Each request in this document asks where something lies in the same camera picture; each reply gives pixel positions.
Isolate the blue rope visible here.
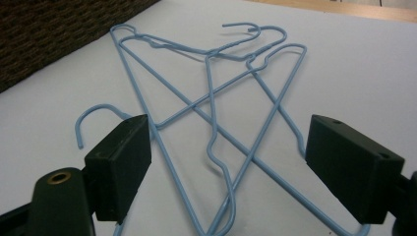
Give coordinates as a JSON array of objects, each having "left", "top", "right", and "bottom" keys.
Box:
[{"left": 109, "top": 22, "right": 263, "bottom": 236}]

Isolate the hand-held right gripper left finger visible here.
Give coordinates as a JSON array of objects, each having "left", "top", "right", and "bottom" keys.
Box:
[{"left": 84, "top": 113, "right": 152, "bottom": 225}]

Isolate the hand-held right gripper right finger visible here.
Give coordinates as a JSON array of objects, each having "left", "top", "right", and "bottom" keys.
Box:
[{"left": 305, "top": 114, "right": 406, "bottom": 225}]

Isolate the brown woven basket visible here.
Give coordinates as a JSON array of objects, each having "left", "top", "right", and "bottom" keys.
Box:
[{"left": 0, "top": 0, "right": 161, "bottom": 94}]

